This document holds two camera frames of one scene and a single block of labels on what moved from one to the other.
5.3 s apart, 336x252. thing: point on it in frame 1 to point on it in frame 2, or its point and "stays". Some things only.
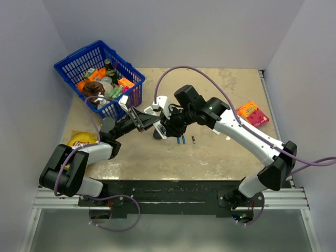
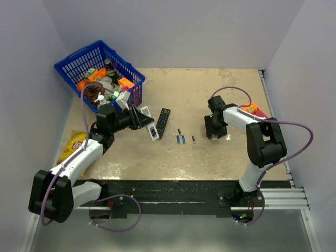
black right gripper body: [177, 122] to [215, 128]
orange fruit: [80, 85] stays
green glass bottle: [111, 72] stays
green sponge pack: [115, 93] stays
